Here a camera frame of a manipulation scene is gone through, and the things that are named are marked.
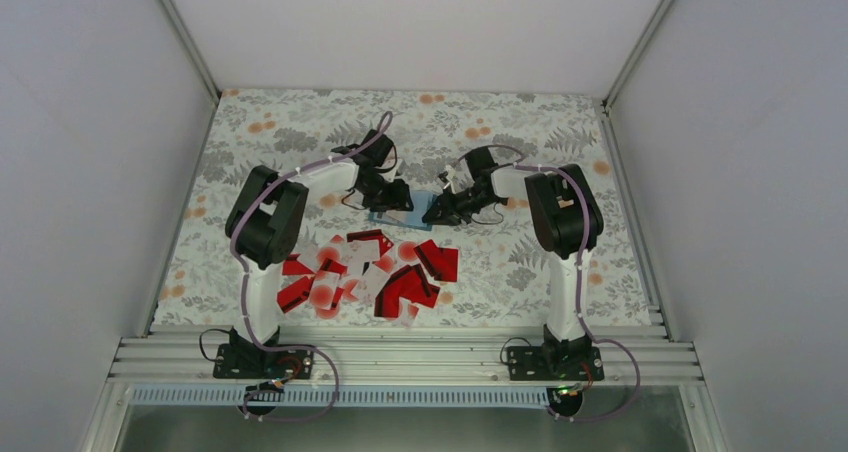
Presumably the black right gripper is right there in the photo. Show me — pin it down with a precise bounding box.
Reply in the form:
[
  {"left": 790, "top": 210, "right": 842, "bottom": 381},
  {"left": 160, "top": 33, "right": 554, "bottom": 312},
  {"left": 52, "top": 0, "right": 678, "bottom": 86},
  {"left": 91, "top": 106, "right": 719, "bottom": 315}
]
[{"left": 423, "top": 186, "right": 502, "bottom": 226}]

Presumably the blue leather card holder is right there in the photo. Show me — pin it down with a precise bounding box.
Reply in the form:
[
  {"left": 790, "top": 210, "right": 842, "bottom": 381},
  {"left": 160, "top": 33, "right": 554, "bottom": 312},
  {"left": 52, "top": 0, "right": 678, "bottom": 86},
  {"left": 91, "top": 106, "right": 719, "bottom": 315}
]
[{"left": 368, "top": 190, "right": 437, "bottom": 231}]

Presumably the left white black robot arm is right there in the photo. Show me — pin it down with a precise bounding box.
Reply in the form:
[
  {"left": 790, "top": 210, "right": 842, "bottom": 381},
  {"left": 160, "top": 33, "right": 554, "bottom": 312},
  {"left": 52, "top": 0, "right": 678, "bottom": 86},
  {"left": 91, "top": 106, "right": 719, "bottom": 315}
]
[{"left": 225, "top": 122, "right": 413, "bottom": 377}]

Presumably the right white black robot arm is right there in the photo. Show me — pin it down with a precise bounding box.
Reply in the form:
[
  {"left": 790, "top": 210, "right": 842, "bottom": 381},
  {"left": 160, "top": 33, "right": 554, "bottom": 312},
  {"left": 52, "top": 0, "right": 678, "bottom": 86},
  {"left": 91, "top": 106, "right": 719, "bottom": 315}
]
[{"left": 423, "top": 147, "right": 604, "bottom": 379}]

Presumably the red card striped right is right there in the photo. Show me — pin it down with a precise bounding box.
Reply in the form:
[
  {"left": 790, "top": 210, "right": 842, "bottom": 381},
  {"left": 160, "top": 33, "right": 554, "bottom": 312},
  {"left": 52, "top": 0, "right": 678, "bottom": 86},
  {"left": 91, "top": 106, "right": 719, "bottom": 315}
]
[{"left": 414, "top": 239, "right": 444, "bottom": 278}]

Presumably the red card far right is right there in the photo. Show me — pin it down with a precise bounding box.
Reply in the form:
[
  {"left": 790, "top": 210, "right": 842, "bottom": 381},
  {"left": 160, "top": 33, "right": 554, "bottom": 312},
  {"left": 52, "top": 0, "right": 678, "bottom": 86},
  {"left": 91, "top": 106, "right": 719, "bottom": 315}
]
[{"left": 433, "top": 248, "right": 459, "bottom": 283}]

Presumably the red card lower centre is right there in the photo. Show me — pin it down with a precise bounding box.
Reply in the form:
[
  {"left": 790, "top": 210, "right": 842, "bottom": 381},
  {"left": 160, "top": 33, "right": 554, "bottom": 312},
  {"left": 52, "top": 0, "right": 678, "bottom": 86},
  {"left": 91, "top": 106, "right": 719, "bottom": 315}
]
[{"left": 374, "top": 264, "right": 441, "bottom": 319}]

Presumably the white red-dot card lower left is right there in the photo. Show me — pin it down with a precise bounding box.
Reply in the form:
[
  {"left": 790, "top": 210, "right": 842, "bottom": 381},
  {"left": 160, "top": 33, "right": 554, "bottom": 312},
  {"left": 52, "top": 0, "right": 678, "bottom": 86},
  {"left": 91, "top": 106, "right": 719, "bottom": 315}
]
[{"left": 309, "top": 274, "right": 344, "bottom": 320}]

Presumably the red card lower left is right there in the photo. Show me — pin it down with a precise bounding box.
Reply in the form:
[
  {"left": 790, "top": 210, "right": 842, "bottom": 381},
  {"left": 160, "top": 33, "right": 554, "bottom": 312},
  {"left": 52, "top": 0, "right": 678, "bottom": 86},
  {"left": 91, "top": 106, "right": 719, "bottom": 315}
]
[{"left": 276, "top": 276, "right": 314, "bottom": 314}]

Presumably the floral patterned table mat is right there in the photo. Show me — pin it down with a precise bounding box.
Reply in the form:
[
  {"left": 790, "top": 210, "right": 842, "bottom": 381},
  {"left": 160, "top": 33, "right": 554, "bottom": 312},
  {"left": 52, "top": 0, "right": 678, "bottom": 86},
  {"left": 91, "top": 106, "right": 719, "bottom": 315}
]
[{"left": 154, "top": 89, "right": 651, "bottom": 329}]

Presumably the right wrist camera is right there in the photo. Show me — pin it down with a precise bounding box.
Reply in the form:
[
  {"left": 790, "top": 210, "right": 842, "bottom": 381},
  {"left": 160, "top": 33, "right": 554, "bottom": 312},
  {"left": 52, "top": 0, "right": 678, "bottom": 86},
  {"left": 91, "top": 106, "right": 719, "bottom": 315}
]
[{"left": 439, "top": 164, "right": 458, "bottom": 193}]

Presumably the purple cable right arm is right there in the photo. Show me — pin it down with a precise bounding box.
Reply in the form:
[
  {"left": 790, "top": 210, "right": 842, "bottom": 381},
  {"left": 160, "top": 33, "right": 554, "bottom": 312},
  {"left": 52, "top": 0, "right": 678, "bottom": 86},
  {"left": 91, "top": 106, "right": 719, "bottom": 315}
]
[{"left": 457, "top": 144, "right": 643, "bottom": 425}]

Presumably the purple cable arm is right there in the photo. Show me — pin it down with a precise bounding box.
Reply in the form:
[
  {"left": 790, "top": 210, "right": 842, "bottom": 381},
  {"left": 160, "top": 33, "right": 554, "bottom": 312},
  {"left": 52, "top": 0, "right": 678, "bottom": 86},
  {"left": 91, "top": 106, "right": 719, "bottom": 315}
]
[
  {"left": 457, "top": 144, "right": 643, "bottom": 425},
  {"left": 228, "top": 109, "right": 395, "bottom": 424}
]

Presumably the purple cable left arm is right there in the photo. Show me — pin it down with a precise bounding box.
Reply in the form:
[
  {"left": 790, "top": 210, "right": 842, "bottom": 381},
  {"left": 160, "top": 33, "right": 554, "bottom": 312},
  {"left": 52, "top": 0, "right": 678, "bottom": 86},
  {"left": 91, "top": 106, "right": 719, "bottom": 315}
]
[{"left": 228, "top": 109, "right": 395, "bottom": 424}]

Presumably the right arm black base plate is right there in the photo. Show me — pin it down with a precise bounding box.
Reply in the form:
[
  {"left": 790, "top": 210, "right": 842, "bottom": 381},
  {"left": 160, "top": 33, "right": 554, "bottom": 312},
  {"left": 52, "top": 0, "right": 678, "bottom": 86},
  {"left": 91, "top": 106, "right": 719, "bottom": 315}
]
[{"left": 505, "top": 346, "right": 605, "bottom": 382}]

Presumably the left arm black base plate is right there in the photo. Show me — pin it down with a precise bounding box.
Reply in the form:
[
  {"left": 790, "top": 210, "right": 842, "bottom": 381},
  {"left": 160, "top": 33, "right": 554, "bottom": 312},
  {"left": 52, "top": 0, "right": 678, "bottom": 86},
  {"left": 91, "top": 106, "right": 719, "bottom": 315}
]
[{"left": 212, "top": 344, "right": 314, "bottom": 380}]

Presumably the aluminium rail base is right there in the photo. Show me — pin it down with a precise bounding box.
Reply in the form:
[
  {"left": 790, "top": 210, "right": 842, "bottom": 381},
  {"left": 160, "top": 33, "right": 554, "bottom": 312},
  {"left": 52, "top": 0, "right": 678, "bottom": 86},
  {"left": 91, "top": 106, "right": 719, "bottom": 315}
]
[{"left": 108, "top": 326, "right": 704, "bottom": 386}]

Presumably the aluminium corner post left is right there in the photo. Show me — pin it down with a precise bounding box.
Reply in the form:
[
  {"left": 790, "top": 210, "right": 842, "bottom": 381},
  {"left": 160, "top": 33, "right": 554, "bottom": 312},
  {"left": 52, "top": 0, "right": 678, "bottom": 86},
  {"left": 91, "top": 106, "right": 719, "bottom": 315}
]
[{"left": 157, "top": 0, "right": 221, "bottom": 105}]

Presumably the aluminium corner post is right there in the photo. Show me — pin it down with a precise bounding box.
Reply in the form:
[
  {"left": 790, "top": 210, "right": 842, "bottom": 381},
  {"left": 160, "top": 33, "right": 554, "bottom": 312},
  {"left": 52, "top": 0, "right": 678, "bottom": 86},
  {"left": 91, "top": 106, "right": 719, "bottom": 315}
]
[
  {"left": 157, "top": 0, "right": 221, "bottom": 105},
  {"left": 602, "top": 0, "right": 677, "bottom": 113}
]

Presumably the blue slotted cable duct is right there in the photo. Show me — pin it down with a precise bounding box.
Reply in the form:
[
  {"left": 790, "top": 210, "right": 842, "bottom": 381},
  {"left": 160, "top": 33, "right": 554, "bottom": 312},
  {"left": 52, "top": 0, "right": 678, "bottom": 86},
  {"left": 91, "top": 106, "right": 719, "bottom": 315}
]
[{"left": 128, "top": 384, "right": 548, "bottom": 409}]

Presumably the aluminium corner post right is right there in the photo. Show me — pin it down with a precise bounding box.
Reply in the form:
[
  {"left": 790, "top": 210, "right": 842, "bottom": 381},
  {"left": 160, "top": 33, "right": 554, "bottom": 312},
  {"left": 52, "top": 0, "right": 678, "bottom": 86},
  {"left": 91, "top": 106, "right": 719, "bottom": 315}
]
[{"left": 602, "top": 0, "right": 677, "bottom": 113}]

